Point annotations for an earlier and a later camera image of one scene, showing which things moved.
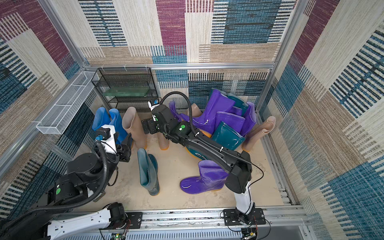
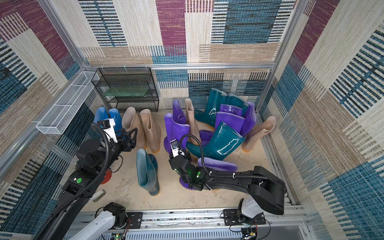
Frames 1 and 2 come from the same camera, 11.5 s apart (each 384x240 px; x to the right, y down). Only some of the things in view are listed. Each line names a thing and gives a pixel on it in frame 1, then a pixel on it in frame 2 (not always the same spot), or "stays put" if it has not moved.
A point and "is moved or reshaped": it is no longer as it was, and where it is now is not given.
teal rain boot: x=225 y=134 stays put
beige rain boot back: x=196 y=111 -> x=193 y=128
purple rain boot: x=250 y=119 stays put
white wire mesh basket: x=56 y=121 stays put
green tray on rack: x=127 y=91 stays put
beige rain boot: x=164 y=142 -> x=152 y=130
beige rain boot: x=132 y=124 stays put
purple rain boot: x=172 y=105 is moved or reshaped
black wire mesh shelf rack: x=125 y=87 stays put
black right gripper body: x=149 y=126 -> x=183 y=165
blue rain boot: x=115 y=120 stays put
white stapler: x=99 y=197 stays put
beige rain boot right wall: x=264 y=128 stays put
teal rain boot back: x=238 y=102 -> x=216 y=98
